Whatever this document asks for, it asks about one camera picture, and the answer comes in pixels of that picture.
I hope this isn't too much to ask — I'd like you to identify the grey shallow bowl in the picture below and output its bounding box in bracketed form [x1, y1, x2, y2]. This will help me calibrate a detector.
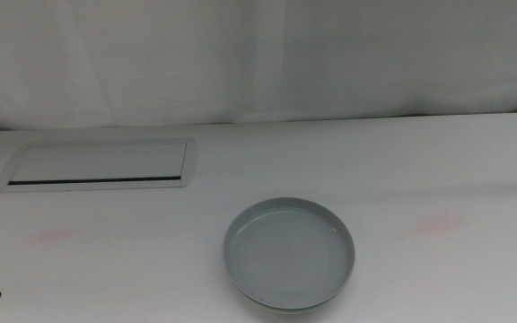
[222, 196, 356, 311]

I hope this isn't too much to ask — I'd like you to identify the green shallow bowl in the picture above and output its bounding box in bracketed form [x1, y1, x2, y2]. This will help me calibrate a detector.
[240, 299, 336, 315]

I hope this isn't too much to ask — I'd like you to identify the white fabric backdrop curtain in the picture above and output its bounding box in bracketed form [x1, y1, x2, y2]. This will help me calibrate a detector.
[0, 0, 517, 132]

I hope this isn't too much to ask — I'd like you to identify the grey rectangular cable hatch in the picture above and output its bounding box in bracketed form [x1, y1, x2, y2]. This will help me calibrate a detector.
[0, 137, 199, 194]

